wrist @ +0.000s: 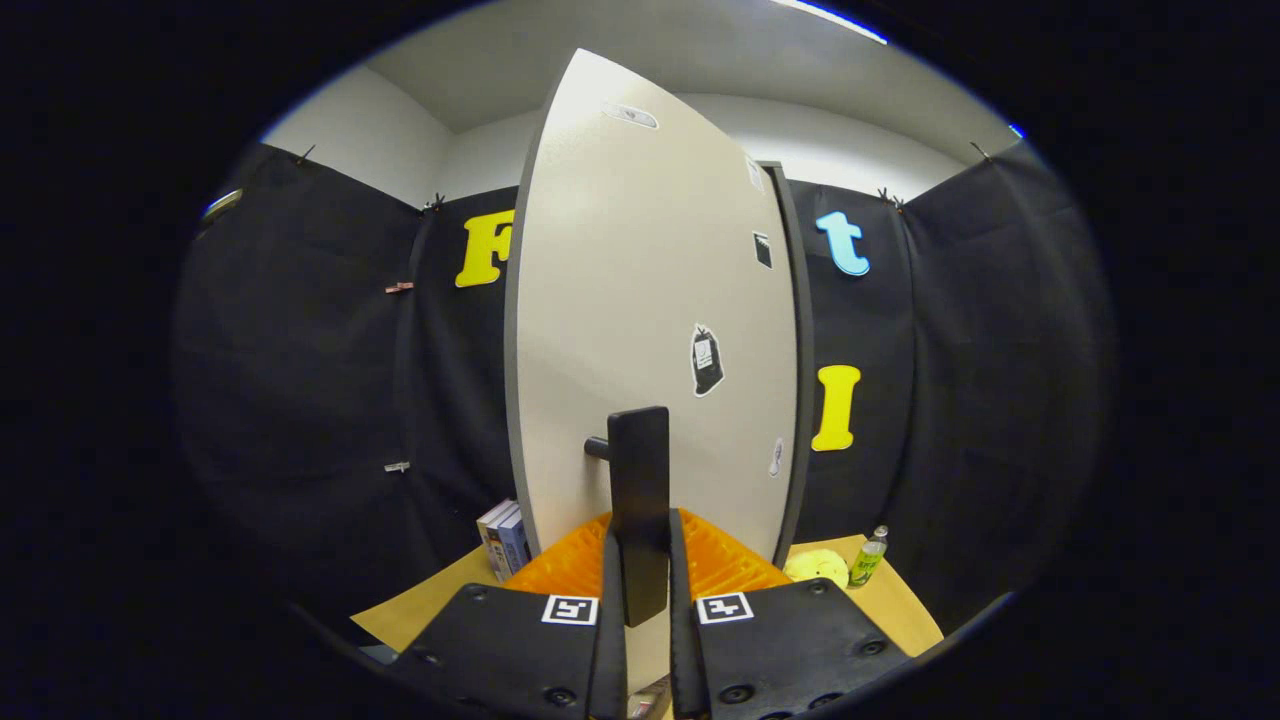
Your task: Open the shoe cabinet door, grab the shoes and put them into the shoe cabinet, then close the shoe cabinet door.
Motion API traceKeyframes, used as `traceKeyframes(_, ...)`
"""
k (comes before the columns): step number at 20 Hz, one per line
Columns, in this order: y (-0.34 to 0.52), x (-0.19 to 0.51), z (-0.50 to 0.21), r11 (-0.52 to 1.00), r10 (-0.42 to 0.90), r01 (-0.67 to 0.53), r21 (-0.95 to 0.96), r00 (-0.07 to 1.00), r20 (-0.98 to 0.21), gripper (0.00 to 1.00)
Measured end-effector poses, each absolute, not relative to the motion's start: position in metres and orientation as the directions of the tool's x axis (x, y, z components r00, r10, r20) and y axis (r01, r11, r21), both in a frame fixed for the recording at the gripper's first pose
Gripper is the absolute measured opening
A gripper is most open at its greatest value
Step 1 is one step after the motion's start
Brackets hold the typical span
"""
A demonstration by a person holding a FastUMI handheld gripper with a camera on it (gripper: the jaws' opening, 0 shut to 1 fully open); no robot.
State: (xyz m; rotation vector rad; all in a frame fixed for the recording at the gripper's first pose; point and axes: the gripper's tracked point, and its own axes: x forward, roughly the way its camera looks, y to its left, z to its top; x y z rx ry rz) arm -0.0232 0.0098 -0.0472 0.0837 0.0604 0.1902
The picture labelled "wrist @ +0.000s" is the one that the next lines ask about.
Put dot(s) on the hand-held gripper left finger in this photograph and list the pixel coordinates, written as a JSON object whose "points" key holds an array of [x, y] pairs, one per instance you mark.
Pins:
{"points": [[612, 640]]}

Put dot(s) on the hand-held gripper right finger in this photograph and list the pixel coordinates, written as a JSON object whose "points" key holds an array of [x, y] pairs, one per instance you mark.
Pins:
{"points": [[682, 640]]}

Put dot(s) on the grey shoe cabinet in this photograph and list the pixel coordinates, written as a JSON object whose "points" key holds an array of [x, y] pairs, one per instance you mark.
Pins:
{"points": [[802, 350]]}

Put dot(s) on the beige shoe cabinet door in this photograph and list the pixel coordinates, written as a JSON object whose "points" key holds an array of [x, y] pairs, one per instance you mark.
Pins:
{"points": [[600, 300]]}

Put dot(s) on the blue paperback book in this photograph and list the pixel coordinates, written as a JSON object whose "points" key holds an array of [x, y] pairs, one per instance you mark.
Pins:
{"points": [[515, 540]]}

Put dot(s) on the yellow round object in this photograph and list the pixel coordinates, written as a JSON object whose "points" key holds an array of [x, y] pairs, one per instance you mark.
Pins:
{"points": [[815, 568]]}

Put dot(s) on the cream paperback book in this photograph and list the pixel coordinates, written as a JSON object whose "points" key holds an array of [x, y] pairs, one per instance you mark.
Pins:
{"points": [[490, 535]]}

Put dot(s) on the green drink bottle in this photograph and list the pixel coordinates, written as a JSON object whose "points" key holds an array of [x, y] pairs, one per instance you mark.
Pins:
{"points": [[866, 562]]}

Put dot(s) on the black backdrop cloth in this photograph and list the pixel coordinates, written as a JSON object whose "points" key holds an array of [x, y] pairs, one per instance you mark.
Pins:
{"points": [[300, 350]]}

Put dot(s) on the long ceiling light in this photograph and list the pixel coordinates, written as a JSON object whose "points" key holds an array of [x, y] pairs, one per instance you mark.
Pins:
{"points": [[830, 20]]}

